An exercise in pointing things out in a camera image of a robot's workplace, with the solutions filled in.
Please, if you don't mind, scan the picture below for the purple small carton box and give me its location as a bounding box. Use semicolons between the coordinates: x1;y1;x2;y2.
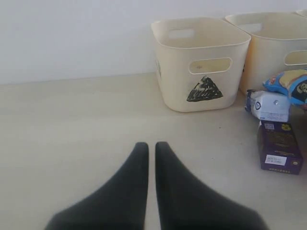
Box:
257;120;304;175

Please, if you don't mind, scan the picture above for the white blue milk carton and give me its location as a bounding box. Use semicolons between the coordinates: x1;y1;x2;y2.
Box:
245;90;291;122

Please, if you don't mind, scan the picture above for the cream bin triangle mark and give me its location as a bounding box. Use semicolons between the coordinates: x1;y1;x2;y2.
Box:
151;17;251;112

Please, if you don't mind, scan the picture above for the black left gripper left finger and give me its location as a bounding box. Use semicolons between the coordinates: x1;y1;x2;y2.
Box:
46;142;149;230

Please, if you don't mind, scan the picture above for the blue black snack bag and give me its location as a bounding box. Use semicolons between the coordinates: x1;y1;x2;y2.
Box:
263;69;307;106

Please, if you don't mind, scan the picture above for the cream bin square mark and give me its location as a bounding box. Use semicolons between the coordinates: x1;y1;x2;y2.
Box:
225;12;307;93

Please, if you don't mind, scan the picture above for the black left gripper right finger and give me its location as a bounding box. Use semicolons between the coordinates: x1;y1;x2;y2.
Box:
155;142;268;230

